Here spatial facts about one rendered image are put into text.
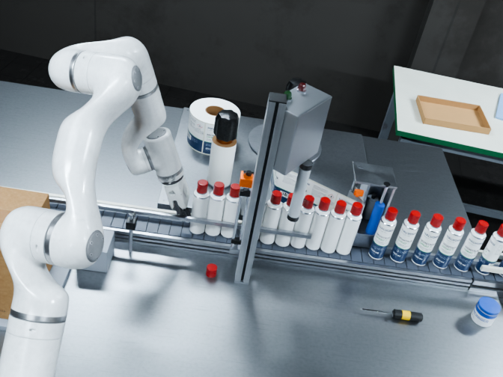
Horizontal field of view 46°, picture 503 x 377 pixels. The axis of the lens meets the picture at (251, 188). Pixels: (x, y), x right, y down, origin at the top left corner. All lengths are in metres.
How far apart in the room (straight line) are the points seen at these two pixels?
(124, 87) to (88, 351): 0.75
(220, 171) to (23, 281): 0.96
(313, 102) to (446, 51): 2.60
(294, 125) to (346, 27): 2.71
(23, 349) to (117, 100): 0.57
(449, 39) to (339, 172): 1.89
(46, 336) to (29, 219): 0.25
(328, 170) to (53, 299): 1.35
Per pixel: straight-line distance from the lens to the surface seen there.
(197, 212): 1.89
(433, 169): 2.69
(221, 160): 2.08
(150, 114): 1.64
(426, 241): 2.01
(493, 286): 2.17
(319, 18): 4.17
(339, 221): 1.90
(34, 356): 1.37
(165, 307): 1.81
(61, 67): 1.43
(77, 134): 1.36
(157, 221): 2.00
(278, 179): 2.04
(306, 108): 1.53
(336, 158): 2.46
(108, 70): 1.37
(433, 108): 3.26
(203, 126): 2.26
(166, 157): 1.76
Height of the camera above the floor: 2.21
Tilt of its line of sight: 38 degrees down
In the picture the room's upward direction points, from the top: 11 degrees clockwise
